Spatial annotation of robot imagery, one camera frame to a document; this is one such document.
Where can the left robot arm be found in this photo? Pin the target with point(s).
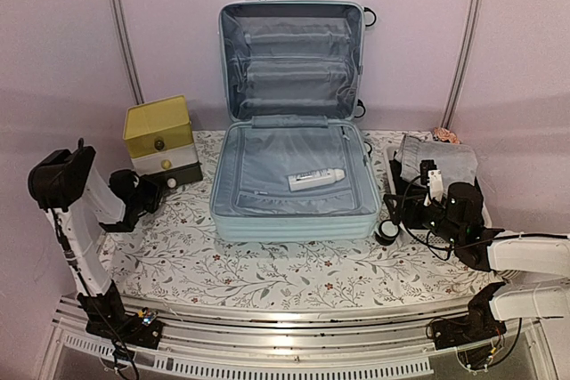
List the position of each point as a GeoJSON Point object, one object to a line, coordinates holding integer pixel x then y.
{"type": "Point", "coordinates": [70, 191]}

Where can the right wall aluminium post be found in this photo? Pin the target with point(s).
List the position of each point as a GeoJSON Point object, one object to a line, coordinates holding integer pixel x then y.
{"type": "Point", "coordinates": [469, 34]}

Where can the wall aluminium post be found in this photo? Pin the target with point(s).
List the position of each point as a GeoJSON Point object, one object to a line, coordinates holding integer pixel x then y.
{"type": "Point", "coordinates": [125, 47]}
{"type": "Point", "coordinates": [469, 34]}

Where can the floral white tablecloth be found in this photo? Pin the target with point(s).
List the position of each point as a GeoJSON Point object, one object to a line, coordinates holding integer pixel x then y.
{"type": "Point", "coordinates": [176, 256]}

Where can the grey garment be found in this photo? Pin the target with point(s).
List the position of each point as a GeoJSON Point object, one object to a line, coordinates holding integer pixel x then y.
{"type": "Point", "coordinates": [456, 162]}

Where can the white squeeze tube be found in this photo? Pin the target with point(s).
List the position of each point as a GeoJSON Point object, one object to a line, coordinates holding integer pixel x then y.
{"type": "Point", "coordinates": [315, 179]}

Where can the white plastic mesh basket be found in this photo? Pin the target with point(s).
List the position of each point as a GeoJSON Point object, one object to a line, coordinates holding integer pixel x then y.
{"type": "Point", "coordinates": [396, 166]}

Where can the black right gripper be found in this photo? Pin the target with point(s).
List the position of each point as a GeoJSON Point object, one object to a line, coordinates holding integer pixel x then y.
{"type": "Point", "coordinates": [415, 221]}

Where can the aluminium front rail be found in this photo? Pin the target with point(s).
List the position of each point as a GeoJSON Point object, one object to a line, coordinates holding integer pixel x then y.
{"type": "Point", "coordinates": [200, 342]}

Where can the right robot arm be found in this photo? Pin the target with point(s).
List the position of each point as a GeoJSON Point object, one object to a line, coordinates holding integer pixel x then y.
{"type": "Point", "coordinates": [498, 302]}

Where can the light blue hard-shell suitcase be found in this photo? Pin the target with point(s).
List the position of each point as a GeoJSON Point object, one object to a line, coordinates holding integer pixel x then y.
{"type": "Point", "coordinates": [292, 71]}

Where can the yellow white drawer organizer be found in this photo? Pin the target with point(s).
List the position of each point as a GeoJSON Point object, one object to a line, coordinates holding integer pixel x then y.
{"type": "Point", "coordinates": [160, 143]}

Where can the patterned small bowl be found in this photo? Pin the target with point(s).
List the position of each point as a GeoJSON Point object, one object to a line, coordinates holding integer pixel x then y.
{"type": "Point", "coordinates": [444, 135]}

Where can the left wall aluminium post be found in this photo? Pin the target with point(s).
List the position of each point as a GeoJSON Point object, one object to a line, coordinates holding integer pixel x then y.
{"type": "Point", "coordinates": [125, 47]}

